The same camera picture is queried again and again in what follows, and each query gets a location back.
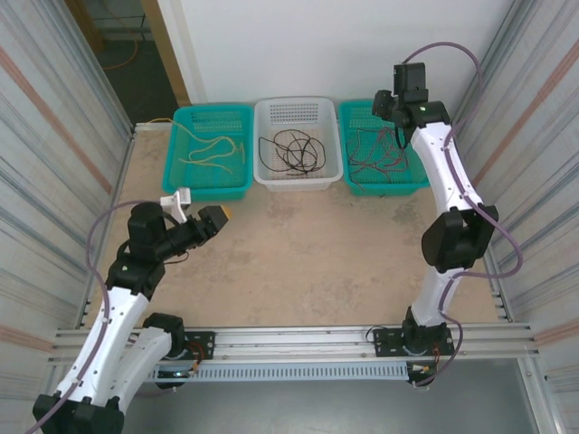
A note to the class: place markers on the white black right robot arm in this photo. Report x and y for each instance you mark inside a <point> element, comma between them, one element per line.
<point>445,167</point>

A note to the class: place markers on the teal plastic basket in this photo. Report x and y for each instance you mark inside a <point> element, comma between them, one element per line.
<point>208,185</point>
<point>362,115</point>

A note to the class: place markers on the white plastic basket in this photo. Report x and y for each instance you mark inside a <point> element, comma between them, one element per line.
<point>296,115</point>

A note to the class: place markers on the wooden furniture leg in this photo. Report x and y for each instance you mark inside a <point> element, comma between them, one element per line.
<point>92,27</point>

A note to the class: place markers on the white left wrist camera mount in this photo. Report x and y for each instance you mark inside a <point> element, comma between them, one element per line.
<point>183,197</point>

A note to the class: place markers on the aluminium table edge rail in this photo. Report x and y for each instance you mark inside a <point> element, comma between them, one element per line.
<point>122,163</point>
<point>505,312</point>

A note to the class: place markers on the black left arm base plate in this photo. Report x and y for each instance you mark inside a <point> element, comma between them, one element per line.
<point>203,339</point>

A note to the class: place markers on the long aluminium mounting rail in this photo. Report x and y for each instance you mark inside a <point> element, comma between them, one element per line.
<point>294,343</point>

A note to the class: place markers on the wooden door frame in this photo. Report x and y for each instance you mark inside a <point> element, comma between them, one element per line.
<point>167,54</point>

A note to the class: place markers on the aluminium frame post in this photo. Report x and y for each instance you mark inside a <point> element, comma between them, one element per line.
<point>47,380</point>
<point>543,398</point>

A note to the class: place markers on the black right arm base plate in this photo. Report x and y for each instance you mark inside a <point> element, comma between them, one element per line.
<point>384,339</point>

